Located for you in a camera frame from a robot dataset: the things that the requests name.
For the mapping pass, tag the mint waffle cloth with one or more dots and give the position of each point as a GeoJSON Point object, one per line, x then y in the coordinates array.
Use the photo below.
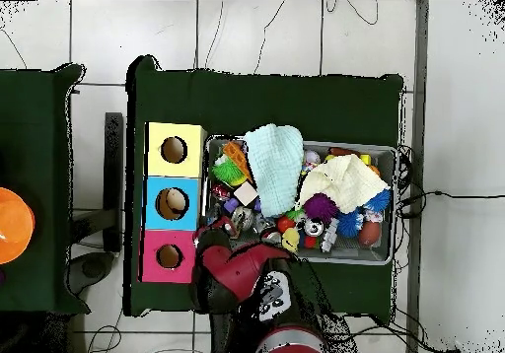
{"type": "Point", "coordinates": [276, 167]}

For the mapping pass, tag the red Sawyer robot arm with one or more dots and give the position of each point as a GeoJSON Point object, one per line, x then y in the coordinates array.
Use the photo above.
{"type": "Point", "coordinates": [236, 270]}

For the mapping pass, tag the wooden three-hole box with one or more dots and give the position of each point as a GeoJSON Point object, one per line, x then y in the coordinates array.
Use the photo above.
{"type": "Point", "coordinates": [154, 211]}

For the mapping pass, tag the plain wooden block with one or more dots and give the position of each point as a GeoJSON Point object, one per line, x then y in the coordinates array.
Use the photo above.
{"type": "Point", "coordinates": [245, 193]}

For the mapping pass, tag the green spiky toy with eyes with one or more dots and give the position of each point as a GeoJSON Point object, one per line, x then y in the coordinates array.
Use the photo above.
{"type": "Point", "coordinates": [229, 171]}

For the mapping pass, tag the orange plastic grid toy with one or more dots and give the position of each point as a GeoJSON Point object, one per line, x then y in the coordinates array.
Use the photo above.
{"type": "Point", "coordinates": [236, 154]}

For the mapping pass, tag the purple spiky ball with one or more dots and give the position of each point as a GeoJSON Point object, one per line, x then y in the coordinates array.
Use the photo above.
{"type": "Point", "coordinates": [321, 207]}

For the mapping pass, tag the white baseball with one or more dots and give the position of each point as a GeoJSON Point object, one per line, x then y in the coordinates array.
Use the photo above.
{"type": "Point", "coordinates": [311, 158]}

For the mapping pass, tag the blue spiky ball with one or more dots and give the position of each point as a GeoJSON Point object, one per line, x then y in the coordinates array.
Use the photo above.
{"type": "Point", "coordinates": [349, 223]}

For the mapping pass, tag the black upright panel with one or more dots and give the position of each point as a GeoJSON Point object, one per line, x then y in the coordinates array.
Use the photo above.
{"type": "Point", "coordinates": [113, 171]}

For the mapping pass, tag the cream waffle cloth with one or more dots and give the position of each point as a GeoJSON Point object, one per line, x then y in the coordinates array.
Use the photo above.
{"type": "Point", "coordinates": [347, 183]}

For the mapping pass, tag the dark green table cloth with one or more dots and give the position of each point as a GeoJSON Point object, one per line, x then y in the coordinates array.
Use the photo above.
{"type": "Point", "coordinates": [276, 104]}
{"type": "Point", "coordinates": [35, 132]}

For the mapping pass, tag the grey rounded base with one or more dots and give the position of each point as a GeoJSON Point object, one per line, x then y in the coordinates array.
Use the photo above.
{"type": "Point", "coordinates": [90, 268]}

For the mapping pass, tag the reddish brown ball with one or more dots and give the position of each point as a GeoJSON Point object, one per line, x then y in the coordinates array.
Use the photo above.
{"type": "Point", "coordinates": [369, 232]}

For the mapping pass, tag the orange round object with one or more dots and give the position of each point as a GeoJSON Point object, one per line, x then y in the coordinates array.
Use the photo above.
{"type": "Point", "coordinates": [15, 226]}

